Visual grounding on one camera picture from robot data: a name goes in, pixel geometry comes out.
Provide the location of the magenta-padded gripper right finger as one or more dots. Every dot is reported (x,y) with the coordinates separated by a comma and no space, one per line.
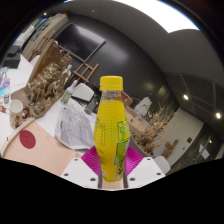
(145,170)

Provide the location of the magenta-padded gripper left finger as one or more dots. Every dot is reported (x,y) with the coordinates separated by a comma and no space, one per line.
(78,170)

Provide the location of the yellow drink bottle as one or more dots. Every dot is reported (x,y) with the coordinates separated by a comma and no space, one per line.
(110,133)

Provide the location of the white plastic chair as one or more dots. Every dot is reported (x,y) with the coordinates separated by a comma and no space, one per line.
(83,91)
(163,163)

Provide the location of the wooden cactus figure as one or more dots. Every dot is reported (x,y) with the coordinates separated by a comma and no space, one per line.
(170,148)

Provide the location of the light wooden board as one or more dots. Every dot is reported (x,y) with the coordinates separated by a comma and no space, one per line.
(46,151)

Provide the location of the dried plant in grey pot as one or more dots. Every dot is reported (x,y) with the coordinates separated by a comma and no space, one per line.
(155,130)

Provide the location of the grey printed newspaper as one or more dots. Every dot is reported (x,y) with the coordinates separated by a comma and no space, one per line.
(75,128)

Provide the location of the brown cardboard box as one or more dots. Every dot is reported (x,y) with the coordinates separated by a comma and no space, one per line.
(135,121)

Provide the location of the flat round red coaster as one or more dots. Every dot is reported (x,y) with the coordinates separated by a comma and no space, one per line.
(27,139)

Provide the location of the white plaster figure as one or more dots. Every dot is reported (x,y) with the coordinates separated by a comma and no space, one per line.
(143,106)

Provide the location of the dark grey bottle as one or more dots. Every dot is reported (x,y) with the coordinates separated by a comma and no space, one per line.
(90,106)

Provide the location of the red box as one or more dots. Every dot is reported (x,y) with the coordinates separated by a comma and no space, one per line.
(126,99)

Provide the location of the clear spray bottle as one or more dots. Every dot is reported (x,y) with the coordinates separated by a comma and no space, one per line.
(67,95)

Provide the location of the white patterned mug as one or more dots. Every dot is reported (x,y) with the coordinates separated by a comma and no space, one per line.
(16,113)

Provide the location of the wooden easel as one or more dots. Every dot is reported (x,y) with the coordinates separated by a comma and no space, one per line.
(85,73)

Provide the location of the small white lidded jar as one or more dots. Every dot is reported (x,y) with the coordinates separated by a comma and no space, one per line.
(6,97)

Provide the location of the black flat box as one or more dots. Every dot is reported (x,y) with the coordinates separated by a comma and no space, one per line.
(11,60)

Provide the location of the white cabinet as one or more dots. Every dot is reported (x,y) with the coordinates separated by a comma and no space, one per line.
(43,33)

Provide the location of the long ceiling light strip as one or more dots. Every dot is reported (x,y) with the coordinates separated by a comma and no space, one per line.
(160,13)

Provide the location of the black wall screen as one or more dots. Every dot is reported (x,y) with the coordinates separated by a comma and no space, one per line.
(81,41)

